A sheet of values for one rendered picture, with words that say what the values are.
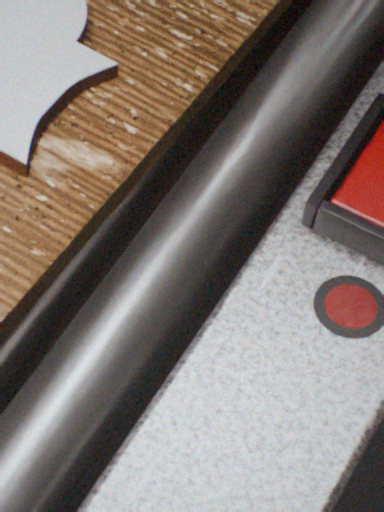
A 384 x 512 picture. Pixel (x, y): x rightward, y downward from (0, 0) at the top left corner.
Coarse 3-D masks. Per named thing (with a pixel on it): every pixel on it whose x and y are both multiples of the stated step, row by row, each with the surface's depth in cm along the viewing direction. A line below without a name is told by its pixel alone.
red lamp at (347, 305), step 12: (336, 288) 58; (348, 288) 58; (360, 288) 58; (336, 300) 58; (348, 300) 58; (360, 300) 58; (372, 300) 58; (336, 312) 57; (348, 312) 57; (360, 312) 57; (372, 312) 57; (348, 324) 57; (360, 324) 57
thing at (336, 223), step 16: (368, 112) 62; (368, 128) 61; (352, 144) 61; (336, 160) 60; (352, 160) 61; (336, 176) 59; (320, 192) 59; (320, 208) 58; (336, 208) 58; (304, 224) 60; (320, 224) 59; (336, 224) 58; (352, 224) 58; (368, 224) 58; (336, 240) 59; (352, 240) 59; (368, 240) 58; (368, 256) 59
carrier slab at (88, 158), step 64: (128, 0) 64; (192, 0) 64; (256, 0) 65; (128, 64) 62; (192, 64) 62; (64, 128) 59; (128, 128) 60; (0, 192) 57; (64, 192) 57; (128, 192) 59; (0, 256) 55; (64, 256) 56; (0, 320) 53
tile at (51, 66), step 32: (0, 0) 62; (32, 0) 62; (64, 0) 62; (0, 32) 61; (32, 32) 61; (64, 32) 61; (0, 64) 60; (32, 64) 60; (64, 64) 60; (96, 64) 60; (0, 96) 59; (32, 96) 59; (64, 96) 60; (0, 128) 58; (32, 128) 58; (0, 160) 58
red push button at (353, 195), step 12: (372, 144) 61; (360, 156) 61; (372, 156) 61; (360, 168) 60; (372, 168) 60; (348, 180) 60; (360, 180) 60; (372, 180) 60; (336, 192) 59; (348, 192) 59; (360, 192) 59; (372, 192) 59; (336, 204) 59; (348, 204) 59; (360, 204) 59; (372, 204) 59; (360, 216) 59; (372, 216) 59
